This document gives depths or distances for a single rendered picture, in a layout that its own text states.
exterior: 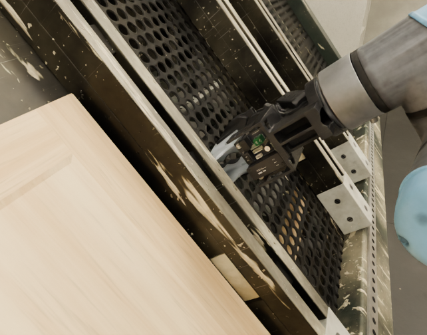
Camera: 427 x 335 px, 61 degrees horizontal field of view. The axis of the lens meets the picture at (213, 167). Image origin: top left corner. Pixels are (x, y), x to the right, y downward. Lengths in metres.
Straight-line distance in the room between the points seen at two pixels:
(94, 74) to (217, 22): 0.41
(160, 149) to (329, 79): 0.20
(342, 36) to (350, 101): 3.57
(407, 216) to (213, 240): 0.25
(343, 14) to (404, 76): 3.55
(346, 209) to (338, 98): 0.52
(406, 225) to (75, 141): 0.32
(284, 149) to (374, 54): 0.13
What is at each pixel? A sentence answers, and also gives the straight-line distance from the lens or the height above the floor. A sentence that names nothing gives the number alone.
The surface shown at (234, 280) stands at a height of 1.09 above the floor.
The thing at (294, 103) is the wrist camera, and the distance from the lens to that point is 0.45.
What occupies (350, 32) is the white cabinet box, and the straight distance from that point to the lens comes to 3.95.
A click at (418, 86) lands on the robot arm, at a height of 1.35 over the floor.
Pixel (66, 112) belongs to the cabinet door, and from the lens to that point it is 0.42.
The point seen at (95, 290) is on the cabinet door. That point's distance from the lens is 0.36.
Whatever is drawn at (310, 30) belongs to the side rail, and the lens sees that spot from 1.71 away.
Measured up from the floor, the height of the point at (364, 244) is 0.91.
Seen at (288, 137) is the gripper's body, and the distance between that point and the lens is 0.41.
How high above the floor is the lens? 1.46
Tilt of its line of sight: 30 degrees down
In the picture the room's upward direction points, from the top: straight up
